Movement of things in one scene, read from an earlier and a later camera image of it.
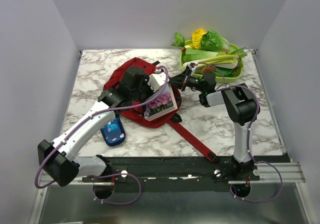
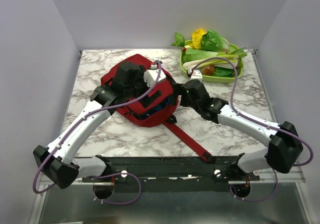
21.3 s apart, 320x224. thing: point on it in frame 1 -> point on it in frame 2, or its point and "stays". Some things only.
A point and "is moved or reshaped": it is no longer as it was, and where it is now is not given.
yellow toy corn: [196, 37] stays
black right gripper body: [194, 84] -> [184, 100]
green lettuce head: [210, 40] stays
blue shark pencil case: [113, 132] -> [142, 109]
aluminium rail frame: [274, 198] stays
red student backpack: [139, 116] is moved or reshaped
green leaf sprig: [179, 41] stays
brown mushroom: [208, 69] stays
